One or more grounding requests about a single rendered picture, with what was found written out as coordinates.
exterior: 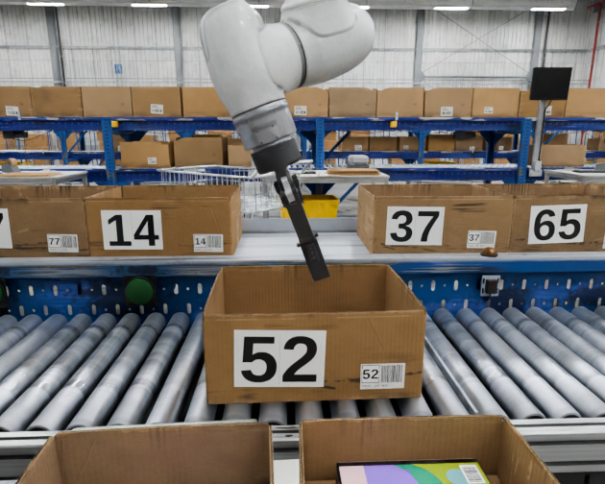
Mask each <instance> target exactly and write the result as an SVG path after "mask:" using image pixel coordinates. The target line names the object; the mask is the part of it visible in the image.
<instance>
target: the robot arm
mask: <svg viewBox="0 0 605 484"><path fill-rule="evenodd" d="M280 10H281V20H280V23H277V24H263V21H262V19H261V17H260V15H259V14H258V13H257V11H256V10H255V9H254V8H252V7H251V6H250V5H249V4H248V3H246V2H245V1H244V0H230V1H228V2H225V3H222V4H220V5H217V6H215V7H213V8H211V9H210V10H209V11H207V13H206V14H205V15H204V17H203V19H202V22H201V25H200V29H199V33H200V41H201V45H202V49H203V53H204V57H205V61H206V67H207V70H208V73H209V76H210V79H211V80H212V83H213V85H214V88H215V90H216V92H217V94H218V96H219V98H220V100H221V102H222V103H223V105H224V106H225V107H226V109H227V110H228V112H229V113H230V117H231V119H232V121H233V122H232V123H233V125H234V126H235V128H236V130H237V133H238V136H240V139H241V140H242V143H243V145H244V150H246V151H250V150H251V149H253V151H254V152H253V153H252V154H251V156H252V159H253V162H254V166H255V168H256V171H257V173H258V174H259V175H264V174H268V173H271V172H275V175H276V178H277V181H274V188H275V190H276V191H277V193H278V194H279V196H280V199H281V202H282V204H283V207H285V208H286V209H287V211H288V214H289V216H290V219H291V221H292V224H293V226H294V229H295V231H296V234H297V236H298V238H299V243H297V247H298V248H299V247H301V249H302V253H303V256H304V258H305V261H306V264H307V266H308V269H309V272H310V274H311V276H312V279H313V281H314V282H315V281H318V280H321V279H324V278H328V277H330V274H329V271H328V268H327V265H326V262H325V259H324V257H323V254H322V251H321V248H320V246H319V243H318V240H317V238H316V237H317V236H319V235H318V232H315V233H314V232H313V231H312V227H310V224H309V222H308V219H307V216H306V213H305V211H304V208H303V195H302V192H301V191H300V188H299V186H300V183H299V180H298V177H297V175H296V174H295V175H291V174H290V171H289V168H288V165H291V164H294V163H296V162H298V161H300V160H301V158H302V156H301V152H300V150H299V147H298V145H297V142H296V139H295V137H294V138H291V137H290V134H293V133H295V132H296V131H297V129H296V126H295V124H294V121H293V118H292V115H291V112H290V110H289V108H288V103H287V102H286V99H285V96H284V95H285V94H286V93H288V92H290V91H292V90H294V89H297V88H300V87H304V86H313V85H318V84H321V83H324V82H327V81H330V80H332V79H335V78H337V77H339V76H341V75H343V74H345V73H347V72H349V71H351V70H352V69H354V68H355V67H356V66H357V65H359V64H360V63H361V62H362V61H363V60H364V59H366V58H367V57H368V55H369V54H370V52H371V50H372V48H373V45H374V40H375V27H374V23H373V20H372V19H371V17H370V15H369V14H368V13H367V12H366V11H365V10H364V9H362V8H361V7H359V6H358V5H356V4H353V3H349V2H348V1H347V0H285V2H284V4H283V6H282V7H281V9H280Z"/></svg>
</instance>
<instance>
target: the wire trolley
mask: <svg viewBox="0 0 605 484"><path fill-rule="evenodd" d="M312 162H313V160H312V159H309V160H300V161H298V162H296V163H294V164H300V163H307V164H306V165H305V166H304V168H303V169H302V171H300V170H289V171H290V174H291V175H294V174H298V179H299V174H300V186H299V188H300V190H301V188H304V187H302V186H301V173H305V170H306V169H307V168H308V167H309V166H310V164H311V163H312ZM206 167H222V175H221V174H219V168H218V174H210V169H209V173H206ZM223 167H226V171H227V168H230V175H223ZM191 168H200V173H198V172H196V170H195V172H186V171H185V169H189V171H190V169H191ZM201 168H205V172H204V173H201ZM231 168H234V174H235V168H239V176H233V175H232V174H231ZM180 169H184V171H175V170H180ZM240 169H248V176H249V169H253V174H252V176H251V177H245V173H244V176H240ZM254 170H255V172H254ZM157 171H159V172H161V180H162V172H165V177H166V172H168V173H169V172H171V173H174V180H175V173H179V182H176V180H175V182H174V184H175V185H176V183H178V184H179V185H180V183H181V173H182V178H183V174H184V176H185V174H187V181H186V180H185V181H184V180H183V185H184V183H185V185H186V183H189V182H190V185H191V174H192V185H193V182H195V184H196V182H197V185H198V182H201V181H202V185H203V181H205V182H206V185H207V181H208V179H207V176H209V184H210V180H211V185H212V180H216V181H217V180H218V182H217V185H219V180H220V179H219V177H222V185H223V181H227V185H228V181H229V180H228V178H230V185H231V182H232V185H233V182H235V185H236V182H238V185H240V179H243V181H242V182H243V183H244V194H241V192H240V194H241V199H243V200H244V201H242V200H241V205H243V206H242V207H244V208H242V207H241V209H244V210H241V213H246V214H249V219H253V214H255V213H259V212H264V211H269V210H274V209H279V208H283V204H282V203H281V202H280V201H281V199H279V198H277V191H274V192H276V198H274V196H273V198H272V193H274V192H272V187H273V177H275V176H276V175H275V174H273V172H272V175H268V174H267V175H262V176H259V175H258V173H257V171H256V168H255V167H241V166H227V165H203V166H190V167H177V168H164V169H157ZM188 174H190V181H188ZM193 175H195V181H193ZM196 175H197V180H196ZM198 175H200V180H199V181H198ZM201 175H202V179H201ZM203 175H204V176H205V179H204V180H203ZM210 176H211V178H210ZM212 176H214V177H216V179H213V178H212ZM217 177H218V179H217ZM223 177H226V178H227V179H226V180H223ZM268 177H271V183H268ZM231 178H232V180H231ZM233 178H236V179H238V181H237V180H236V179H235V181H234V180H233ZM261 178H262V193H261ZM263 178H266V183H263ZM245 179H247V180H251V179H253V183H254V188H255V194H253V195H250V181H245ZM255 179H257V182H255ZM258 179H260V182H258ZM245 182H248V183H249V195H245ZM256 183H257V190H258V184H259V183H260V194H256V187H255V184H256ZM164 184H166V185H167V184H169V185H171V184H172V183H171V174H170V175H169V183H167V179H166V183H164V173H163V183H162V184H159V185H164ZM263 184H266V193H263ZM268 184H271V192H268ZM268 193H271V198H268V197H267V194H268ZM261 194H266V197H261ZM256 195H260V196H256ZM242 196H243V197H242ZM245 197H247V198H245ZM249 199H251V200H255V202H254V201H251V200H249ZM258 199H260V200H258ZM265 199H266V200H265ZM245 200H246V201H249V202H251V203H248V202H245ZM268 200H271V201H268ZM256 201H258V202H260V203H257V202H256ZM262 201H266V203H265V202H262ZM273 201H274V202H273ZM267 202H269V203H270V204H269V203H267ZM242 203H244V204H242ZM245 203H246V204H250V205H253V206H251V207H248V206H249V205H246V204H245ZM263 203H264V204H266V205H264V204H263ZM272 203H273V204H277V205H273V204H272ZM278 203H281V204H278ZM259 205H261V207H257V206H259ZM278 205H280V206H278ZM267 206H269V207H267ZM263 207H265V208H266V209H265V208H263ZM246 208H250V209H246ZM245 209H246V210H248V211H246V210H245ZM251 209H255V210H251Z"/></svg>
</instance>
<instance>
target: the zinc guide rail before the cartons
mask: <svg viewBox="0 0 605 484"><path fill-rule="evenodd" d="M323 257H324V259H325V262H326V263H344V262H432V261H520V260H605V252H559V253H498V256H497V257H486V256H482V255H480V253H465V254H323ZM256 263H306V261H305V258H304V256H303V254H279V255H185V256H91V257H0V266H81V265H168V264H256Z"/></svg>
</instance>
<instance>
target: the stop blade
mask: <svg viewBox="0 0 605 484"><path fill-rule="evenodd" d="M424 346H425V348H426V349H427V351H428V352H429V354H430V355H431V357H432V358H433V360H434V361H435V363H436V364H437V366H438V367H439V369H440V371H441V372H442V374H443V375H444V377H445V378H446V380H447V381H448V383H449V385H450V386H451V388H452V389H453V391H454V393H455V394H456V396H457V397H458V398H459V399H460V401H461V402H462V404H463V405H464V407H465V408H466V410H467V411H468V413H469V415H478V412H477V410H476V409H475V407H474V406H473V404H472V403H471V401H470V400H469V398H468V397H467V395H466V394H465V392H464V391H463V389H462V388H461V387H460V385H459V384H458V382H457V381H456V379H455V378H454V376H453V375H452V373H451V372H450V371H449V369H448V367H447V366H446V364H445V363H444V361H443V360H442V359H441V357H440V356H439V354H438V353H437V352H436V351H435V349H434V348H433V346H432V345H431V344H430V342H429V341H428V339H427V338H426V336H425V339H424Z"/></svg>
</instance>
